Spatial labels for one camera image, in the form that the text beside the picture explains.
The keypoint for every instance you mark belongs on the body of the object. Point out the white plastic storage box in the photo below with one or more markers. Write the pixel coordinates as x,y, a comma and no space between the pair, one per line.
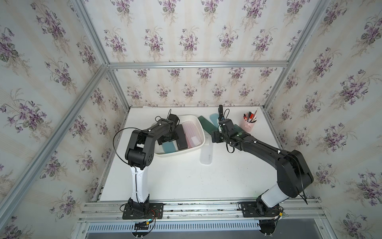
158,151

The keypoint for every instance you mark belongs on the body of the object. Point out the clear frosted pencil case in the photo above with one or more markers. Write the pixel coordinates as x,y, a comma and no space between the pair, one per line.
206,153
190,127

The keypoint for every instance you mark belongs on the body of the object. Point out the aluminium rail frame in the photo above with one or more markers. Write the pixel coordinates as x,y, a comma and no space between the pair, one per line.
294,218

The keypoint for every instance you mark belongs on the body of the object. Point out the pink pen cup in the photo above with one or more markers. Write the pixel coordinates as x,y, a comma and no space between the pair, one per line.
248,121

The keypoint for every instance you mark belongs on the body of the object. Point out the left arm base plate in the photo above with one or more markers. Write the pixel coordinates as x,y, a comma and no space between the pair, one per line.
151,211

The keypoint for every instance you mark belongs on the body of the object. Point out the pink pencil case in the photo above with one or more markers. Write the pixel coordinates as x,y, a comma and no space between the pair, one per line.
189,139

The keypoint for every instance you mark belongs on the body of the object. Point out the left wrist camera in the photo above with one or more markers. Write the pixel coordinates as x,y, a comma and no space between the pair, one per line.
174,119

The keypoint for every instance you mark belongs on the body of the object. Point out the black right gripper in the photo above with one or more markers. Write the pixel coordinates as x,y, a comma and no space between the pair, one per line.
215,137

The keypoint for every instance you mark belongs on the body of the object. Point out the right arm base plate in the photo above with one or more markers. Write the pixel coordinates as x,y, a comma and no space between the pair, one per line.
256,209

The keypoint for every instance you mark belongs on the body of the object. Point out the black pencil case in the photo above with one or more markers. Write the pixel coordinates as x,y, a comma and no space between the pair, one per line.
181,138

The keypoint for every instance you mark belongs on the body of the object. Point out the dark green pencil case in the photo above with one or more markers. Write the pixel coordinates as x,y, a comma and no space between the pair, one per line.
238,129
209,127

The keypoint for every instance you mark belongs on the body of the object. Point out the small black device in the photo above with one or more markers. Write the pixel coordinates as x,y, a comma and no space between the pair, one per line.
220,111

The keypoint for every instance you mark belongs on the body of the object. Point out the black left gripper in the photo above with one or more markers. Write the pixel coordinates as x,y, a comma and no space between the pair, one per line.
174,136

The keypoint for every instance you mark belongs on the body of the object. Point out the light blue pencil case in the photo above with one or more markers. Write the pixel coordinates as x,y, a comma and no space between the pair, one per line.
214,119

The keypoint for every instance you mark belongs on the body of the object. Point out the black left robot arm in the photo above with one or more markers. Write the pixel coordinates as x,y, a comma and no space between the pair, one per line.
140,153

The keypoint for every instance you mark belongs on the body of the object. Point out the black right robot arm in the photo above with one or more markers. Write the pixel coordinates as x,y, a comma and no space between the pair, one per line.
293,173

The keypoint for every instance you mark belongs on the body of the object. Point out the teal pencil case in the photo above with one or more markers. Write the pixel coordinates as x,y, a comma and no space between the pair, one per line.
169,147

